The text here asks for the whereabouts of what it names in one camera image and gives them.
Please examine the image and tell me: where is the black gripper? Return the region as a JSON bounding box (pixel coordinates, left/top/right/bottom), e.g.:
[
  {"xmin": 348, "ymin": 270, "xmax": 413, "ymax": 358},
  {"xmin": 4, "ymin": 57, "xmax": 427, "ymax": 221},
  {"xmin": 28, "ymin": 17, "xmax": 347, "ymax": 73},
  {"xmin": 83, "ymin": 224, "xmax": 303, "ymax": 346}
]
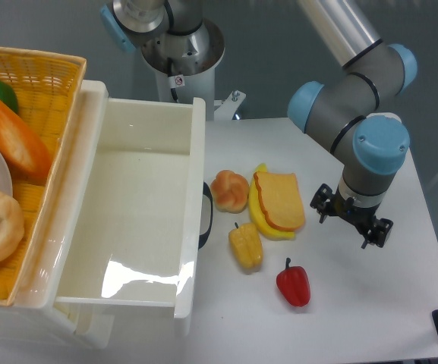
[{"xmin": 310, "ymin": 184, "xmax": 393, "ymax": 249}]

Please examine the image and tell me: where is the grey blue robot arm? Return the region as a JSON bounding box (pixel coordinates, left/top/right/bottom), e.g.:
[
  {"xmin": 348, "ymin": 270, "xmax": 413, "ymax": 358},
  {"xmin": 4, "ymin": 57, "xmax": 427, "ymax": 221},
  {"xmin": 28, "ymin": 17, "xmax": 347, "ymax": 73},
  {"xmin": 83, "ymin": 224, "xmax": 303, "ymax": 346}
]
[{"xmin": 100, "ymin": 1, "xmax": 418, "ymax": 246}]

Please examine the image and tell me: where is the toy knotted bread roll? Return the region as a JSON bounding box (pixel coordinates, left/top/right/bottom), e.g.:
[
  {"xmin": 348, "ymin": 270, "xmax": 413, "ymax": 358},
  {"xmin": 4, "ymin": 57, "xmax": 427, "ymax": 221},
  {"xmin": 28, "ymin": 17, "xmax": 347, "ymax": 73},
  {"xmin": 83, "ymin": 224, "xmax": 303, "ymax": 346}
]
[{"xmin": 210, "ymin": 170, "xmax": 249, "ymax": 213}]

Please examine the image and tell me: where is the red toy bell pepper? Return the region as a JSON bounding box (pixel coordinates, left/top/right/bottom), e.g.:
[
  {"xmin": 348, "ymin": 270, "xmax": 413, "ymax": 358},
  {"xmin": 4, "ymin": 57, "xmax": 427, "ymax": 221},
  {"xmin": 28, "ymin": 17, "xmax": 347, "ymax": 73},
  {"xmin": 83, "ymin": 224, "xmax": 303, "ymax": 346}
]
[{"xmin": 276, "ymin": 257, "xmax": 310, "ymax": 307}]

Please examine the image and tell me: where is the yellow toy banana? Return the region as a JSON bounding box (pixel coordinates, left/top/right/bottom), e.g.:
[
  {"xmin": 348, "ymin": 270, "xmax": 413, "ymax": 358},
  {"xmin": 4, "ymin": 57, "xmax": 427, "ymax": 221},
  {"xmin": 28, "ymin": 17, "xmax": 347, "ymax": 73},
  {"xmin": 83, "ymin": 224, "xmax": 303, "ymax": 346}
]
[{"xmin": 248, "ymin": 177, "xmax": 295, "ymax": 240}]

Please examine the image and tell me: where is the yellow toy bell pepper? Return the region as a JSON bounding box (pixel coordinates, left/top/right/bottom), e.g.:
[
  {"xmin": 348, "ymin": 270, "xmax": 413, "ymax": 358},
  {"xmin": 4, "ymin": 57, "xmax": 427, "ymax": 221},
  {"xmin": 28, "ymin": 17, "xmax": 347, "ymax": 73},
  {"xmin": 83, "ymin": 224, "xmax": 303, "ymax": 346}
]
[{"xmin": 228, "ymin": 222, "xmax": 263, "ymax": 274}]

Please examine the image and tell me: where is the white open plastic drawer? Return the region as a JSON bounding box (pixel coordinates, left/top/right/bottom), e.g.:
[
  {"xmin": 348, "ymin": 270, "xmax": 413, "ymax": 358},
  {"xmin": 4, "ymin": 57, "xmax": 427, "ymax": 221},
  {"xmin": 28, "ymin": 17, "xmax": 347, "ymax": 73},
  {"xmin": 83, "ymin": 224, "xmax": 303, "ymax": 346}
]
[{"xmin": 53, "ymin": 96, "xmax": 206, "ymax": 319}]

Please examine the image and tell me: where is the toy baguette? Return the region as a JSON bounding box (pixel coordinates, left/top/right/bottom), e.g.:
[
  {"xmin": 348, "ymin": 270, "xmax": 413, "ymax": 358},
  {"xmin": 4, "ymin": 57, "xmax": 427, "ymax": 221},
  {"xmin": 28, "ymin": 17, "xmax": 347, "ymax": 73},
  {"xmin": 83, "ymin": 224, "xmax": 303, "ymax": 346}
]
[{"xmin": 0, "ymin": 100, "xmax": 52, "ymax": 180}]

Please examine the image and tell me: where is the yellow woven basket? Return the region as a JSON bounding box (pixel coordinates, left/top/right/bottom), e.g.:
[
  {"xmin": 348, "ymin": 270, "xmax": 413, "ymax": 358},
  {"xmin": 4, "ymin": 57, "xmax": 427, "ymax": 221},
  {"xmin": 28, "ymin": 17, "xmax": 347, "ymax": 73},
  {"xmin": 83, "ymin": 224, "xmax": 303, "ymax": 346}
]
[{"xmin": 0, "ymin": 47, "xmax": 87, "ymax": 306}]

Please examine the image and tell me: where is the green toy vegetable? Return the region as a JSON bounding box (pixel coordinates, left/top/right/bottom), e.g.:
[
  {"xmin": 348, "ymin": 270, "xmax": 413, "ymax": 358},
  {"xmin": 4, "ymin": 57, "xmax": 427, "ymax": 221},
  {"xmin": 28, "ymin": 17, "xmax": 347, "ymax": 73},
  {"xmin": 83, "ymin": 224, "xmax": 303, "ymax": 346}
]
[{"xmin": 0, "ymin": 80, "xmax": 19, "ymax": 115}]

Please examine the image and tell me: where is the black drawer handle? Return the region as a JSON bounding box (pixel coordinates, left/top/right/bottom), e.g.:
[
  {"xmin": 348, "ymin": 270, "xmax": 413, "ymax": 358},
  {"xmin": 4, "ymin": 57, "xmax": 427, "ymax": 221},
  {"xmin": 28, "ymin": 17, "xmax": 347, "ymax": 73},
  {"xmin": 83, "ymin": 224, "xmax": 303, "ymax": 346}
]
[{"xmin": 198, "ymin": 182, "xmax": 214, "ymax": 249}]

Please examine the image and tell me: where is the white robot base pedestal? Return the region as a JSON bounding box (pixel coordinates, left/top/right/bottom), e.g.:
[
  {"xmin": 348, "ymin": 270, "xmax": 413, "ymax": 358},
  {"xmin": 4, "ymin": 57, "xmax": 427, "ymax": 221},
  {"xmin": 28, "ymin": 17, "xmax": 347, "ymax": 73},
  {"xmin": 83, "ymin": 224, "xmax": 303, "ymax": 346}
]
[{"xmin": 141, "ymin": 19, "xmax": 246, "ymax": 121}]

